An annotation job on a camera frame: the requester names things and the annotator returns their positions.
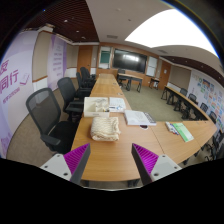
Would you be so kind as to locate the brown wooden door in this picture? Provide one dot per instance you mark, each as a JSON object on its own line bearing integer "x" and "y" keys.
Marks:
{"x": 85, "y": 59}

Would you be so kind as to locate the row of black office chairs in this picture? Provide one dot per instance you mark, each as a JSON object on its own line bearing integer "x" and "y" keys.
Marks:
{"x": 85, "y": 80}

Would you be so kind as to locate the blue and white leaflet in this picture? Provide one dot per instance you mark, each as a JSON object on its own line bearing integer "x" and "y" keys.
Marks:
{"x": 115, "y": 108}

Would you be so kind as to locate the purple white wall banner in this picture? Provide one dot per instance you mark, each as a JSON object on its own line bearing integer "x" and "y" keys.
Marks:
{"x": 15, "y": 83}

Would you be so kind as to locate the purple and white standing banner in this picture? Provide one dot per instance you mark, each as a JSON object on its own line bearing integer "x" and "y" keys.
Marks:
{"x": 56, "y": 61}

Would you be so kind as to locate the bright ceiling light panel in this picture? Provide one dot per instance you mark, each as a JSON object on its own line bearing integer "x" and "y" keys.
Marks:
{"x": 173, "y": 31}

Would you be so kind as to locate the large black wall screen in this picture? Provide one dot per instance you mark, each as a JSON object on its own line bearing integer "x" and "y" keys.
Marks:
{"x": 130, "y": 61}

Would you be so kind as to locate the dark desk with black legs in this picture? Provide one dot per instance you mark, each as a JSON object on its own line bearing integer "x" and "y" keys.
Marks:
{"x": 131, "y": 78}

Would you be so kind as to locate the long curved wooden table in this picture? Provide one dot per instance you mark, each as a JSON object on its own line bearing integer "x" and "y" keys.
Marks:
{"x": 185, "y": 101}

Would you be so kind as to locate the group of black chairs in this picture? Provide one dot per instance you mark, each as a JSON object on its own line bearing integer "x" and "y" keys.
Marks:
{"x": 203, "y": 110}

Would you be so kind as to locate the white thick book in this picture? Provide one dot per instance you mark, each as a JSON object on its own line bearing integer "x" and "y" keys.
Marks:
{"x": 136, "y": 117}

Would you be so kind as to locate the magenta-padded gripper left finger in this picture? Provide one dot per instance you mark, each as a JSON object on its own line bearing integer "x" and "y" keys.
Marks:
{"x": 71, "y": 165}

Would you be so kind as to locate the small dark round bowl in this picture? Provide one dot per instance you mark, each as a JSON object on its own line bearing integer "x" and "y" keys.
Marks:
{"x": 144, "y": 127}

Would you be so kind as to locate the white divided organizer box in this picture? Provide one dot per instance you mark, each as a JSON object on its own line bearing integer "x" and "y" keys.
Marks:
{"x": 91, "y": 110}

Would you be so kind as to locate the green pamphlet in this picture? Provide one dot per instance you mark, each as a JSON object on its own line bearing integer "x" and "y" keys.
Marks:
{"x": 183, "y": 131}

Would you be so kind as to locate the small dark side table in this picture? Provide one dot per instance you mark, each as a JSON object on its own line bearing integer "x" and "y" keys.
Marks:
{"x": 154, "y": 80}

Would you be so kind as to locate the whiteboard with green panel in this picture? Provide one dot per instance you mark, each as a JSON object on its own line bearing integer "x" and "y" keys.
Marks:
{"x": 105, "y": 57}

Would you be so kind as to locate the white paper sheet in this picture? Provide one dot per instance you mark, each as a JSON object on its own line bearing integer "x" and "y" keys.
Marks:
{"x": 117, "y": 101}

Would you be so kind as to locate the cream yellow zigzag towel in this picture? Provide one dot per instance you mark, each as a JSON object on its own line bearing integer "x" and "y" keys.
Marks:
{"x": 105, "y": 128}

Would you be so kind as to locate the black mesh office chair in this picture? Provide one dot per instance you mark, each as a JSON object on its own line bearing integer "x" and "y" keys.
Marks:
{"x": 43, "y": 113}
{"x": 68, "y": 91}

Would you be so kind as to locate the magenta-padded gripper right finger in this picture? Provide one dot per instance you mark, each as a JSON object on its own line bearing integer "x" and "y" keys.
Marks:
{"x": 153, "y": 166}

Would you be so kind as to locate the plain white whiteboard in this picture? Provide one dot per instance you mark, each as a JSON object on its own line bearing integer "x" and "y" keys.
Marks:
{"x": 152, "y": 66}

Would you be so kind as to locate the colourful wall poster board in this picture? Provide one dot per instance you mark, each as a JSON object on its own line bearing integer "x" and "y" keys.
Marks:
{"x": 208, "y": 95}

